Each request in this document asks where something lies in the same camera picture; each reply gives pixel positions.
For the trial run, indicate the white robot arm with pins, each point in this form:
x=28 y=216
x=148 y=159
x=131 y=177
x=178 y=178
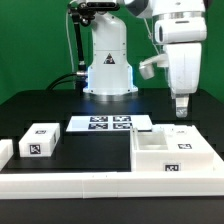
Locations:
x=109 y=73

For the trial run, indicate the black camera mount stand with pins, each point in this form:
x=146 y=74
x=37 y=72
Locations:
x=82 y=13

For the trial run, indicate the white door panel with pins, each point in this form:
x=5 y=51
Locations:
x=183 y=138
x=157 y=128

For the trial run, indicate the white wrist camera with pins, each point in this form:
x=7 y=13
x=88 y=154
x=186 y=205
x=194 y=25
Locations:
x=146 y=67

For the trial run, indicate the white cabinet top block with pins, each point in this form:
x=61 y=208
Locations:
x=40 y=140

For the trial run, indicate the white U-shaped obstacle wall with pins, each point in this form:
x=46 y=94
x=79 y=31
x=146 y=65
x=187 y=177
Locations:
x=114 y=184

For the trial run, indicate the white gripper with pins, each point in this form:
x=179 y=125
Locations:
x=181 y=40

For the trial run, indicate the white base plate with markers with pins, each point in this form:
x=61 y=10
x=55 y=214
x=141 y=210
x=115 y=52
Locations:
x=109 y=123

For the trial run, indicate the white cabinet body box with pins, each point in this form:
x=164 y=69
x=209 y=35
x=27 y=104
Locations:
x=149 y=153

